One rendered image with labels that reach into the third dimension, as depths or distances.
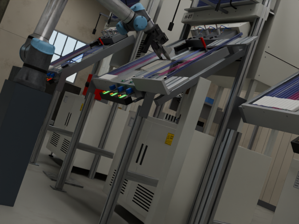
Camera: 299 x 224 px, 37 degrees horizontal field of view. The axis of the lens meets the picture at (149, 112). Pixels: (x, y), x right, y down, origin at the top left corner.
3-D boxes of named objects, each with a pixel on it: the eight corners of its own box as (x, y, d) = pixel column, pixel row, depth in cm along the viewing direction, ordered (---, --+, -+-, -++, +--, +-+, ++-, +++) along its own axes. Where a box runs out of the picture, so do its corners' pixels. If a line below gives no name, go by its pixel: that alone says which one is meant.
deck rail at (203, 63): (145, 100, 221) (141, 88, 220) (143, 99, 223) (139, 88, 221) (252, 46, 248) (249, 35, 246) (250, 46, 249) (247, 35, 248)
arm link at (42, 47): (26, 63, 204) (36, 35, 205) (20, 62, 216) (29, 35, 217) (50, 72, 210) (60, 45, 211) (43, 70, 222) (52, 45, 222)
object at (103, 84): (143, 99, 223) (138, 86, 221) (96, 88, 281) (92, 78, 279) (145, 98, 224) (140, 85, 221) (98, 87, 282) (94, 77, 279)
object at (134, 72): (143, 94, 223) (141, 88, 222) (96, 84, 281) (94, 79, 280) (174, 78, 230) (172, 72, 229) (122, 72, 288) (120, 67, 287)
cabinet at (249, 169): (147, 239, 232) (185, 126, 234) (98, 199, 294) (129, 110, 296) (239, 258, 263) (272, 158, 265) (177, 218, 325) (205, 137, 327)
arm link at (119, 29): (121, 23, 237) (135, 12, 240) (112, 24, 246) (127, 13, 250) (129, 36, 240) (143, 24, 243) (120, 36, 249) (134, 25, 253)
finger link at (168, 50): (177, 54, 255) (167, 41, 254) (170, 60, 253) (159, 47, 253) (175, 55, 258) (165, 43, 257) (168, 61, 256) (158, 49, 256)
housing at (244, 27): (245, 50, 248) (238, 26, 244) (196, 50, 291) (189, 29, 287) (256, 45, 251) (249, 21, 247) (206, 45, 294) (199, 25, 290)
